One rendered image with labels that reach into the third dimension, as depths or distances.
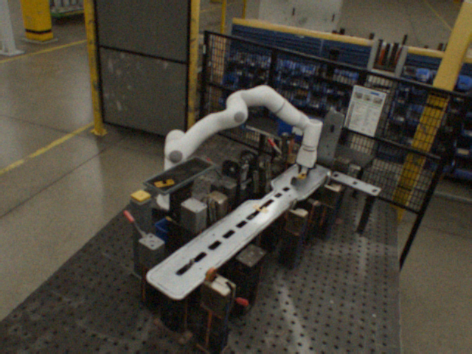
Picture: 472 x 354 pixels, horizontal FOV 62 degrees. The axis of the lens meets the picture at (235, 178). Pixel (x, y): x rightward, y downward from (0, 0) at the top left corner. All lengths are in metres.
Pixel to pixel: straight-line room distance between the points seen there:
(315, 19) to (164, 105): 4.88
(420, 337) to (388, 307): 0.99
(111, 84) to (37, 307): 3.22
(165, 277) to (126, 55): 3.30
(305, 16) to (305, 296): 7.19
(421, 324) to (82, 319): 2.25
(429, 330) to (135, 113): 3.54
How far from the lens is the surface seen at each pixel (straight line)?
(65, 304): 1.97
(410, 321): 3.18
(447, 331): 3.26
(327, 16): 8.62
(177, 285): 1.57
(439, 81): 2.60
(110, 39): 4.63
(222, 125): 2.07
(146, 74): 4.48
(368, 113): 2.70
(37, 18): 9.35
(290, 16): 8.74
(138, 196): 1.75
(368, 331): 2.00
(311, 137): 2.22
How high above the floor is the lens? 2.13
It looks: 30 degrees down
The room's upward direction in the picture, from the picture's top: 7 degrees clockwise
